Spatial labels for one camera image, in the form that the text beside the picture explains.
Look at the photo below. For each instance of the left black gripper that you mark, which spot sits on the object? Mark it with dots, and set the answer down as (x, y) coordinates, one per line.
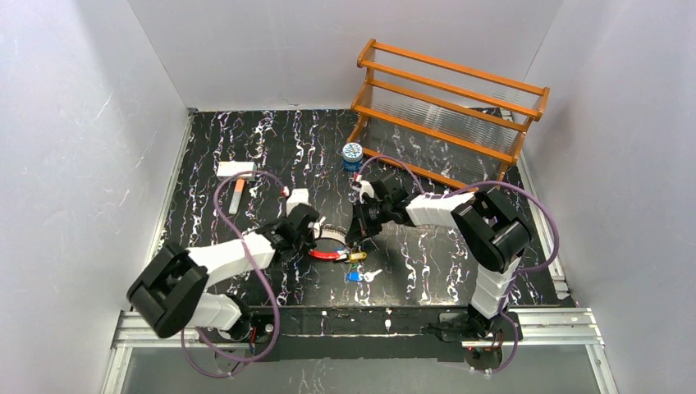
(310, 231)

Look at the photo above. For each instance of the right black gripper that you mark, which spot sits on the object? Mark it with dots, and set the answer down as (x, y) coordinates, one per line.
(360, 221)

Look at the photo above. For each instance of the metal key organizer red handle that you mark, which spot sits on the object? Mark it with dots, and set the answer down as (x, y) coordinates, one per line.
(331, 246)

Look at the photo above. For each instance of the silver key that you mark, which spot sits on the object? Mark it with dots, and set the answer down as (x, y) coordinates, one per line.
(370, 276)

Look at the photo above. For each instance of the blue key tag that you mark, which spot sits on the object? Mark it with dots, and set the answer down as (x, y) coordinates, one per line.
(354, 277)

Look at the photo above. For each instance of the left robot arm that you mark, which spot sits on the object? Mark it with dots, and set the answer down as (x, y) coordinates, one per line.
(172, 291)

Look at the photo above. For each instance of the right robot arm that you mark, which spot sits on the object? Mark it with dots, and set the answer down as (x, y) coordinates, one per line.
(493, 231)

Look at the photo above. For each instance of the blue jar with patterned lid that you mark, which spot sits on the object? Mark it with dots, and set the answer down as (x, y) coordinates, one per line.
(352, 156)

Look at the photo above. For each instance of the white orange marker pen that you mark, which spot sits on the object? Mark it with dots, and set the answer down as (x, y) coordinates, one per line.
(236, 196)

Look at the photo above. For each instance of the white box with red logo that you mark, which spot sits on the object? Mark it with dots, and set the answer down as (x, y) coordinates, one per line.
(234, 169)

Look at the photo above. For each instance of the orange wooden shelf rack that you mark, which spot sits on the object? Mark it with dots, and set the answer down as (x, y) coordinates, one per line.
(453, 124)

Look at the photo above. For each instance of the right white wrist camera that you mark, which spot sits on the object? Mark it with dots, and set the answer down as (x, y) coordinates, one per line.
(363, 188)

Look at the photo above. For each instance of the aluminium rail frame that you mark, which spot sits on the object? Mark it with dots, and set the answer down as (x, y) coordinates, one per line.
(373, 350)

